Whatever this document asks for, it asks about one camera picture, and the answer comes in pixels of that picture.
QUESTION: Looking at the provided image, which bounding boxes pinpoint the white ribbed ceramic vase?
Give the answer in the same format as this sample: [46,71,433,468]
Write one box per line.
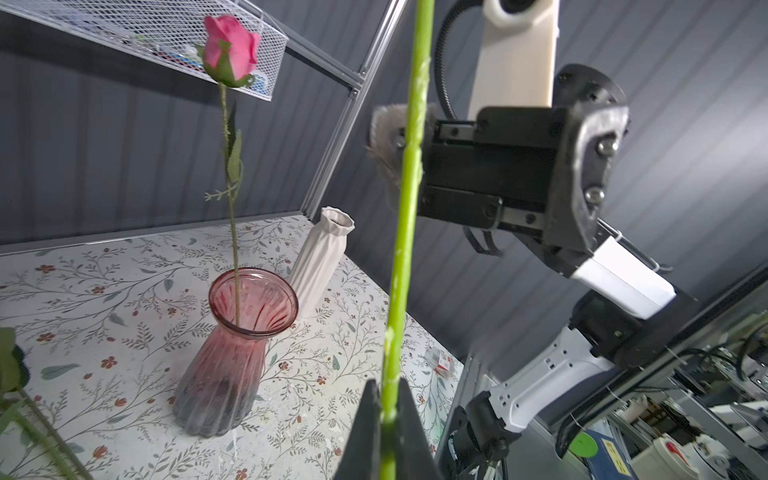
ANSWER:
[288,206,355,320]

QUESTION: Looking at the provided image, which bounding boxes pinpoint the floral patterned table mat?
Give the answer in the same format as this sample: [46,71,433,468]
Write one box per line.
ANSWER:
[1,216,390,479]

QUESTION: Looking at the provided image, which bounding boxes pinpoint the white wire mesh basket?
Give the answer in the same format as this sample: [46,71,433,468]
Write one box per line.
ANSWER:
[1,0,288,101]

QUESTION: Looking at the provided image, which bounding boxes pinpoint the pink glass vase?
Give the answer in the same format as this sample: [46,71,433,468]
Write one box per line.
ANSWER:
[173,268,298,437]

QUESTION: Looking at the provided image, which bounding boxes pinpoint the bundle of artificial flowers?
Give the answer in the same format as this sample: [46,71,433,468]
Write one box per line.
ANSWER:
[1,327,92,479]

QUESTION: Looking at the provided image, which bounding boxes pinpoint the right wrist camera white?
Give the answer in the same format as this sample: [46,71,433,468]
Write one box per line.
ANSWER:
[570,236,676,320]

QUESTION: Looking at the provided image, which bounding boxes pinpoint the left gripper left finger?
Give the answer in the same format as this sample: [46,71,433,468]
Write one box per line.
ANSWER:
[334,379,381,480]

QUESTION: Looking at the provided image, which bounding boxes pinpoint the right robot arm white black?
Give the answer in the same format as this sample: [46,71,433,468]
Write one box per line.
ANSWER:
[367,1,697,479]

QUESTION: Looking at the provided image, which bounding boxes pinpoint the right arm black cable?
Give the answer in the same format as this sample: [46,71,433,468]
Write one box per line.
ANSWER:
[434,0,486,121]

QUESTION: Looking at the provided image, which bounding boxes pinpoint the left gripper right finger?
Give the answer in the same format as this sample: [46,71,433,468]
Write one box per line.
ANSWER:
[395,378,442,480]

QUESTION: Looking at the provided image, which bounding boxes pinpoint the small clear red plastic piece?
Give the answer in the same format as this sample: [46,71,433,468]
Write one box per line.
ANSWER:
[426,348,454,379]

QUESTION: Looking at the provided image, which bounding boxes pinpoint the magenta rose stem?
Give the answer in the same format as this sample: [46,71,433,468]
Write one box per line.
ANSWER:
[198,15,261,326]

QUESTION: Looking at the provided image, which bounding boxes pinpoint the light pink rose stem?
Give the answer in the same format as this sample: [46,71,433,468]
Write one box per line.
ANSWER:
[378,1,435,479]

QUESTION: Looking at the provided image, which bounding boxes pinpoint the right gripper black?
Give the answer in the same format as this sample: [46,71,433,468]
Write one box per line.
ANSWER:
[367,64,630,277]

